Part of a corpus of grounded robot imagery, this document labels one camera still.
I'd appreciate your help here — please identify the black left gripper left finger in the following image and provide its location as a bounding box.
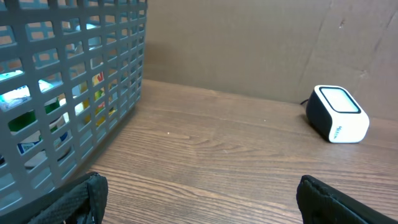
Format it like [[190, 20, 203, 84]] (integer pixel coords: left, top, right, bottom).
[[1, 172, 108, 224]]

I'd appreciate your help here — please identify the white barcode scanner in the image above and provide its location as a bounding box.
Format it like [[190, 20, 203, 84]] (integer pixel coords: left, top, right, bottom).
[[305, 85, 370, 144]]

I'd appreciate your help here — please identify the green white yogurt cup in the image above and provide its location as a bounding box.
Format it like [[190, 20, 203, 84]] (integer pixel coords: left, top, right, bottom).
[[9, 98, 70, 154]]

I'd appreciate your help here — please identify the grey plastic mesh basket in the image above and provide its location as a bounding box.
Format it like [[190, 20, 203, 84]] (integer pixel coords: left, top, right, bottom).
[[1, 0, 148, 215]]

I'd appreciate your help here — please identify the yellow liquid glass bottle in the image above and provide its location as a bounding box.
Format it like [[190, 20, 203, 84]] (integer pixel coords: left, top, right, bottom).
[[80, 73, 118, 127]]

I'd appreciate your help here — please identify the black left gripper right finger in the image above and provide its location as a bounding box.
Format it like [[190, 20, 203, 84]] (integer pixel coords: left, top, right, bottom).
[[296, 175, 397, 224]]

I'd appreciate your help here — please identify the teal snack packet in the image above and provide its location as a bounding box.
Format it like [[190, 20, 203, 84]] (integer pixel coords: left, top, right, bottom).
[[1, 70, 54, 111]]

